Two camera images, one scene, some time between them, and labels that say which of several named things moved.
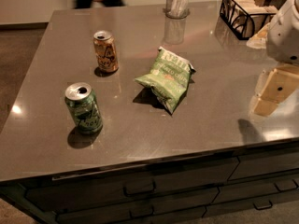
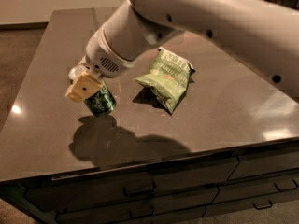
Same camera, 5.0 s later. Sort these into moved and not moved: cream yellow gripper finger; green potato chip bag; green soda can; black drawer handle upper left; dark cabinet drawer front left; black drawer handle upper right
Moved: green soda can; cream yellow gripper finger
Not moved: black drawer handle upper left; green potato chip bag; black drawer handle upper right; dark cabinet drawer front left
